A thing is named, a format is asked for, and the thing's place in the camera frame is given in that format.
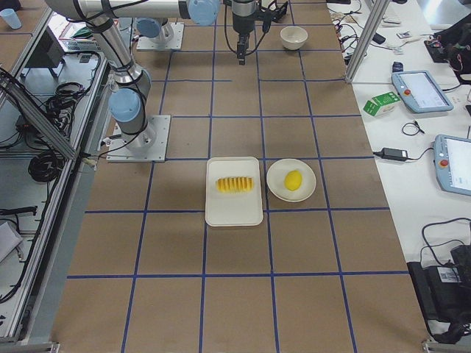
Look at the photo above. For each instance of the green white box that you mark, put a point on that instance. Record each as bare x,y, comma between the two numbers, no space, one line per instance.
381,104

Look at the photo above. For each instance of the lower teach pendant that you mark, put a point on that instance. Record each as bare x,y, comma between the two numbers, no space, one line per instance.
452,163

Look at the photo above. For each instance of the white rectangular tray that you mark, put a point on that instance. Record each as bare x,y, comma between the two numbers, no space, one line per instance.
233,209

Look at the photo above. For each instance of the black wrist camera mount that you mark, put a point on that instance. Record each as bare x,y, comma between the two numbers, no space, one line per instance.
278,10

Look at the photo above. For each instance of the yellow sliced bread loaf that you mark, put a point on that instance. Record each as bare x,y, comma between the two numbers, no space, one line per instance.
233,184

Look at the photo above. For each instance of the upper teach pendant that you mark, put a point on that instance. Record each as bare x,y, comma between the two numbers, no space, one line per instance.
420,92

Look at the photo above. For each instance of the black power adapter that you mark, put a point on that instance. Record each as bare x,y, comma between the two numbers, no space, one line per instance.
395,154

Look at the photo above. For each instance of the blue plastic cup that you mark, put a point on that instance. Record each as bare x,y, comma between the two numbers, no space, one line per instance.
10,16

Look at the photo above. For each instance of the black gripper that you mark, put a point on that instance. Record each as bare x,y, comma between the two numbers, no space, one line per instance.
242,20

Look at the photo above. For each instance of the white bowl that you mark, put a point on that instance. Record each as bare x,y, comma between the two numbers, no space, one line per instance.
293,37

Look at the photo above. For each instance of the teach pendant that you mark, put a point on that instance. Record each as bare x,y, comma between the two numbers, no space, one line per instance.
420,92
452,163

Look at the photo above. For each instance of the aluminium frame post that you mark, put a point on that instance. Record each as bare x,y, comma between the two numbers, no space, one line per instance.
370,27

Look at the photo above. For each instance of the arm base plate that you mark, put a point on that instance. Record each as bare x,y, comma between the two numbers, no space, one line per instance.
145,44
149,146

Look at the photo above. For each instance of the white round plate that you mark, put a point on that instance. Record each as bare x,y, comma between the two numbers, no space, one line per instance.
276,175

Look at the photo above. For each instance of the yellow lemon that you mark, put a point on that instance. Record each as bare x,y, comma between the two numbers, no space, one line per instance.
293,180

